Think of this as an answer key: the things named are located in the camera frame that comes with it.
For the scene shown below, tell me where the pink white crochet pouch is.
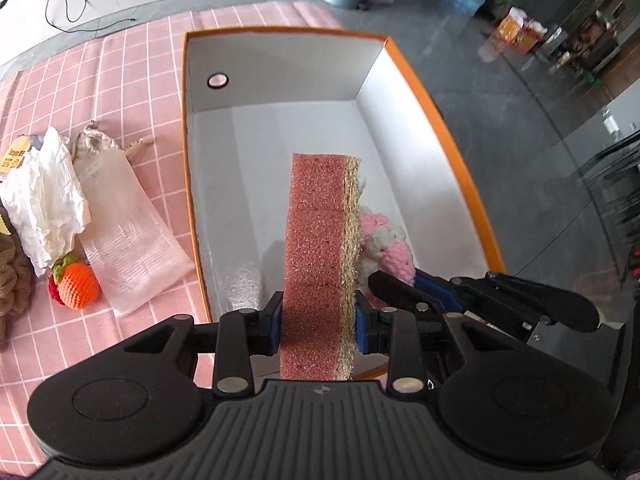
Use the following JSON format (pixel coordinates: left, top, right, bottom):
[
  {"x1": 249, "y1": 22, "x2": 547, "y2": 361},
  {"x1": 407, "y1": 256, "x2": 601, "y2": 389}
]
[{"x1": 357, "y1": 206, "x2": 416, "y2": 308}]

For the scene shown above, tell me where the red scouring sponge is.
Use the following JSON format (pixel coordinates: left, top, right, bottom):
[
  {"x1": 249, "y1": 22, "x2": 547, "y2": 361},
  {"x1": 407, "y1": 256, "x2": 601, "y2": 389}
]
[{"x1": 279, "y1": 153, "x2": 360, "y2": 382}]

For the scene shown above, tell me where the translucent mesh drawstring bag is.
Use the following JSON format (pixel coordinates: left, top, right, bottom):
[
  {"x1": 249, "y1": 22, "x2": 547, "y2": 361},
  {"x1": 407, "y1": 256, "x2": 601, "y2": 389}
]
[{"x1": 73, "y1": 122, "x2": 194, "y2": 316}]

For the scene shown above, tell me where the orange crochet strawberry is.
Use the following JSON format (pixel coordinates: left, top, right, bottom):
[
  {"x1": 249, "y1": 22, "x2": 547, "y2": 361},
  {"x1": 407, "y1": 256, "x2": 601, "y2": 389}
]
[{"x1": 48, "y1": 252, "x2": 101, "y2": 311}]

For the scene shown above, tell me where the brown braided plush headband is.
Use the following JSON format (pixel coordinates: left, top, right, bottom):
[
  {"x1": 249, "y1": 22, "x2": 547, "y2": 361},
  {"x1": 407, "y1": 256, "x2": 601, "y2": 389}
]
[{"x1": 0, "y1": 207, "x2": 35, "y2": 344}]

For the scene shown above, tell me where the orange cardboard box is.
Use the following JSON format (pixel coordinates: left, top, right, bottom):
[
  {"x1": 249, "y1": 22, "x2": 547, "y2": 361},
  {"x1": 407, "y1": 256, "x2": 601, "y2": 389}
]
[{"x1": 179, "y1": 25, "x2": 508, "y2": 380}]

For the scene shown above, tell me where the white tissue paper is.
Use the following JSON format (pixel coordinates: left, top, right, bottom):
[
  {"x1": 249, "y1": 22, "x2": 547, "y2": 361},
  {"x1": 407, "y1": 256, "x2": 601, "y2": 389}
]
[{"x1": 1, "y1": 127, "x2": 91, "y2": 278}]

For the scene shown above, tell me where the yellow snack packet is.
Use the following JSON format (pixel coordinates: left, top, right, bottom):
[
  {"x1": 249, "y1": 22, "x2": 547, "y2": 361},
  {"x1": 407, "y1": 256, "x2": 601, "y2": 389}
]
[{"x1": 0, "y1": 134, "x2": 43, "y2": 180}]

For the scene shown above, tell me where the orange gift box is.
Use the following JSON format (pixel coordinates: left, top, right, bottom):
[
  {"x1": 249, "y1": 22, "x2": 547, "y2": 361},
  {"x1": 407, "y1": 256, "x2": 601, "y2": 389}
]
[{"x1": 497, "y1": 6, "x2": 548, "y2": 54}]

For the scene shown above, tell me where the pink checkered tablecloth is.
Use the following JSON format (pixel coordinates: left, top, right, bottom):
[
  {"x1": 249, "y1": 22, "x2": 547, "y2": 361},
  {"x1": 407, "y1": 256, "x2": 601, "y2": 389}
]
[{"x1": 1, "y1": 2, "x2": 337, "y2": 476}]

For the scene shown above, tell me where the dark shelf cabinet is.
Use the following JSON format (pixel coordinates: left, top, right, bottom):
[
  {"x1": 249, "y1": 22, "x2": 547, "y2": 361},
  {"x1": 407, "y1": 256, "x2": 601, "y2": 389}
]
[{"x1": 550, "y1": 0, "x2": 639, "y2": 96}]

